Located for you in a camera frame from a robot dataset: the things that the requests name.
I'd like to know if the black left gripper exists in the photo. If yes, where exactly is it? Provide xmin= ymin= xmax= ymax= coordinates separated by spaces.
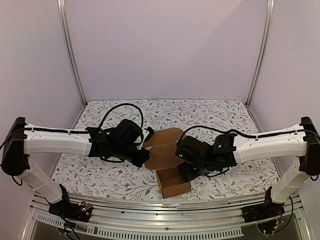
xmin=112 ymin=144 xmax=150 ymax=169

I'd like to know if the brown cardboard box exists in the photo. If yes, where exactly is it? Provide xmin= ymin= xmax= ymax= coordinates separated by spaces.
xmin=143 ymin=127 xmax=191 ymax=199

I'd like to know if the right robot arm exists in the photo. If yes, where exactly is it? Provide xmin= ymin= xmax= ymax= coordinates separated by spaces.
xmin=175 ymin=117 xmax=320 ymax=218

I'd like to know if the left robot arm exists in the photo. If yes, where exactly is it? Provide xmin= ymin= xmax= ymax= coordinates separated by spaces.
xmin=0 ymin=117 xmax=154 ymax=217

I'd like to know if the floral patterned table mat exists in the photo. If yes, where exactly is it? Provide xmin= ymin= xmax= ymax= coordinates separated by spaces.
xmin=52 ymin=99 xmax=280 ymax=202

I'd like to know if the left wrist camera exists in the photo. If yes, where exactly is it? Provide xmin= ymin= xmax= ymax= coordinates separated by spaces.
xmin=142 ymin=126 xmax=155 ymax=142

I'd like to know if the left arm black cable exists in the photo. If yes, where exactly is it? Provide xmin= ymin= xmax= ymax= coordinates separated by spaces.
xmin=24 ymin=103 xmax=145 ymax=136

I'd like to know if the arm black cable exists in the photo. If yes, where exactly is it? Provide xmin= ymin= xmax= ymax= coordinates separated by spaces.
xmin=178 ymin=124 xmax=305 ymax=143
xmin=24 ymin=103 xmax=145 ymax=136

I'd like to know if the aluminium front rail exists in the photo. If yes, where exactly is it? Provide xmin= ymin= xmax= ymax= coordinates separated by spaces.
xmin=21 ymin=194 xmax=312 ymax=240

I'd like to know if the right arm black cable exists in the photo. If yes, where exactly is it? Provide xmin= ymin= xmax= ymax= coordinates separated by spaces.
xmin=178 ymin=124 xmax=305 ymax=143

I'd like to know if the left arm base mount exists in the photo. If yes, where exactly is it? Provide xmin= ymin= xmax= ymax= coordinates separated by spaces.
xmin=48 ymin=184 xmax=93 ymax=223

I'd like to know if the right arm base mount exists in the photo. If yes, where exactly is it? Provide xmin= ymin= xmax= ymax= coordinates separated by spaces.
xmin=241 ymin=186 xmax=285 ymax=223

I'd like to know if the left aluminium frame post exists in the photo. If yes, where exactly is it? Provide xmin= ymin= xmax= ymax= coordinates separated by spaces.
xmin=57 ymin=0 xmax=88 ymax=107

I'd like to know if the aluminium frame post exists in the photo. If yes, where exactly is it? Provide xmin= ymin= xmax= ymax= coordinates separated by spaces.
xmin=57 ymin=0 xmax=88 ymax=107
xmin=245 ymin=0 xmax=275 ymax=108

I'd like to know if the right aluminium frame post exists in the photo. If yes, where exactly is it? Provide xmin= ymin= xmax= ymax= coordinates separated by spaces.
xmin=245 ymin=0 xmax=275 ymax=108

